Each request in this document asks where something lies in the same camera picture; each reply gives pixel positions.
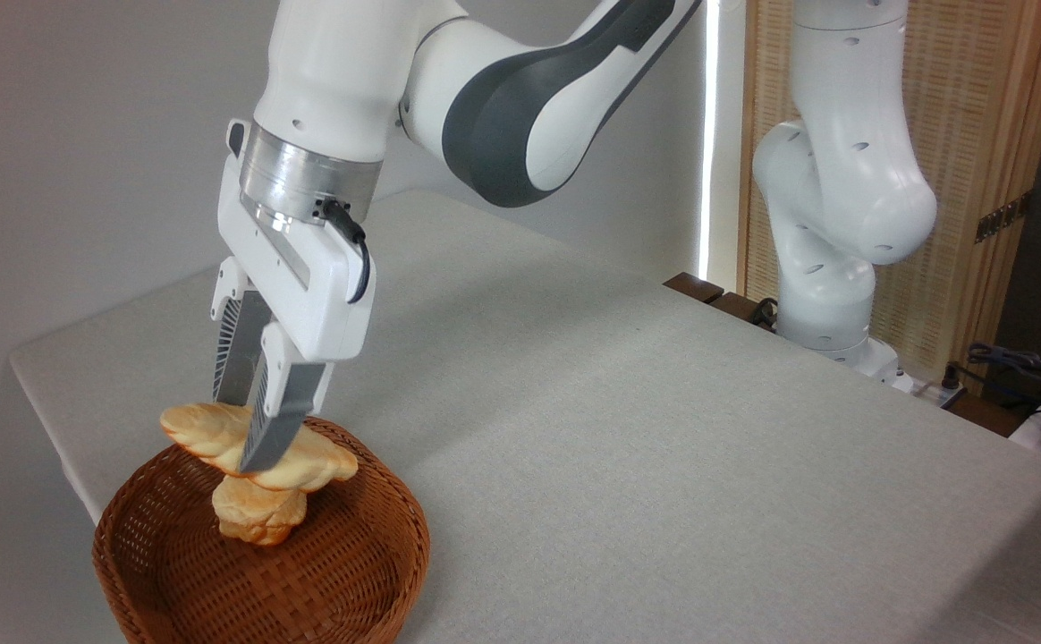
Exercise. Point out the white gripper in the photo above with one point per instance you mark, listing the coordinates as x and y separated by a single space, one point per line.
315 304

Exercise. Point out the long braided bread loaf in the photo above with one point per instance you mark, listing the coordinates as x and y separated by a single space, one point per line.
324 470

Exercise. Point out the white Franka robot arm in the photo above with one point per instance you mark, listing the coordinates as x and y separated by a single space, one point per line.
342 72

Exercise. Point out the round golden bread roll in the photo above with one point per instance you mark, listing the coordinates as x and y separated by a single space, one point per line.
257 519

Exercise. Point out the brown woven wicker basket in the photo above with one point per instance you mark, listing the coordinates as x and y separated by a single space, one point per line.
342 555

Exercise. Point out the grey tablecloth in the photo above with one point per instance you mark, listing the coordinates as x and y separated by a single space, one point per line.
664 537

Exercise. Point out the dark brown wooden board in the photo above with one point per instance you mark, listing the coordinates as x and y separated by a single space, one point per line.
695 286

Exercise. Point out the white power strip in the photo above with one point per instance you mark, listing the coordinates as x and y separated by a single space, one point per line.
936 394

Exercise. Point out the wooden bamboo folding screen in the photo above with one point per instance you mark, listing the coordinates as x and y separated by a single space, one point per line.
968 107

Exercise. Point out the dark metal screen hinge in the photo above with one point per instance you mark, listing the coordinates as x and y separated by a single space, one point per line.
1003 216

